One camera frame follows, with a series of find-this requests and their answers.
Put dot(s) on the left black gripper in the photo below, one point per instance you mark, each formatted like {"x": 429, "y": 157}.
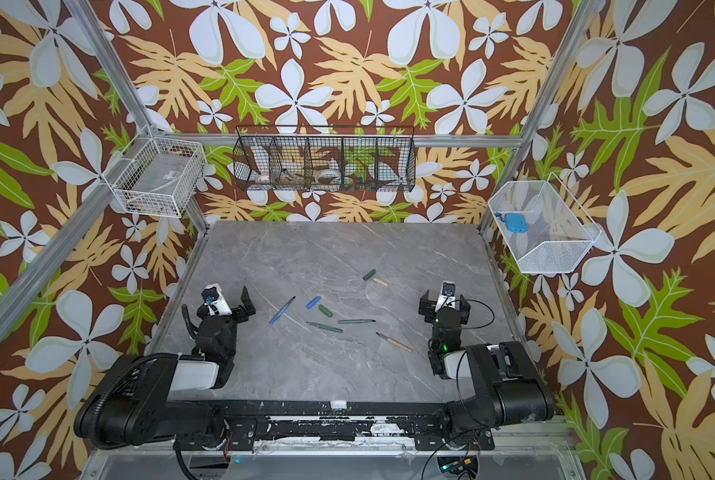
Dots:
{"x": 218, "y": 318}

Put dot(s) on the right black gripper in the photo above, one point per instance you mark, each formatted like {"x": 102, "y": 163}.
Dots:
{"x": 444, "y": 312}

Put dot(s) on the blue pen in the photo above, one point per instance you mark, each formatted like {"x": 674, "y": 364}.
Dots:
{"x": 282, "y": 311}

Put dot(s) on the beige pen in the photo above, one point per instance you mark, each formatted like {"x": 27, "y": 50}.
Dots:
{"x": 394, "y": 342}

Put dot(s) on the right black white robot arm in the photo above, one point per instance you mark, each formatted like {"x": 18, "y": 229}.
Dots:
{"x": 497, "y": 384}

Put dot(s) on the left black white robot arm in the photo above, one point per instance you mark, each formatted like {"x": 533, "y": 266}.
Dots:
{"x": 131, "y": 406}

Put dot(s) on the green pen right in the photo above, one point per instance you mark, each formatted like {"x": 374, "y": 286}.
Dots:
{"x": 356, "y": 321}

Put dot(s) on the green pen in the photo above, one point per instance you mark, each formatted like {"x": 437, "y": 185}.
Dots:
{"x": 326, "y": 327}
{"x": 356, "y": 321}

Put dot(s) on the green pen cap near blue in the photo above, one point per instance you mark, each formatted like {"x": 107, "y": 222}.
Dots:
{"x": 326, "y": 311}

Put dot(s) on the green pen left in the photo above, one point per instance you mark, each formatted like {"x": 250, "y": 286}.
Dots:
{"x": 326, "y": 327}

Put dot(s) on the blue object in basket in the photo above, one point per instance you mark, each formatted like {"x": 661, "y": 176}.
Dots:
{"x": 513, "y": 222}

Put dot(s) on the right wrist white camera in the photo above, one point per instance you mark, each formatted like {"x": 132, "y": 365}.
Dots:
{"x": 446, "y": 297}

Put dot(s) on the wrist white camera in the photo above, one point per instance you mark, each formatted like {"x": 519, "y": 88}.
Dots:
{"x": 214, "y": 300}
{"x": 446, "y": 297}

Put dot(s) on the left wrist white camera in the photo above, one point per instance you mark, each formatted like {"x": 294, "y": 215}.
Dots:
{"x": 214, "y": 300}

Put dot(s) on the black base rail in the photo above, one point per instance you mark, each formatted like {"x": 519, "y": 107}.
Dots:
{"x": 246, "y": 425}

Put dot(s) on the white wire basket right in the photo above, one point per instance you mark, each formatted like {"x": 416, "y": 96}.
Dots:
{"x": 561, "y": 231}

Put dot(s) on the white wire basket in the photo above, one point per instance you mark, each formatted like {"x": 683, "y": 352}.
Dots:
{"x": 561, "y": 231}
{"x": 157, "y": 175}

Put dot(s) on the white wire basket left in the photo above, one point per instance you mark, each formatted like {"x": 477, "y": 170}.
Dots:
{"x": 157, "y": 175}

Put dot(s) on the black wire basket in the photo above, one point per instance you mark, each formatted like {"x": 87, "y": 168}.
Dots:
{"x": 329, "y": 158}

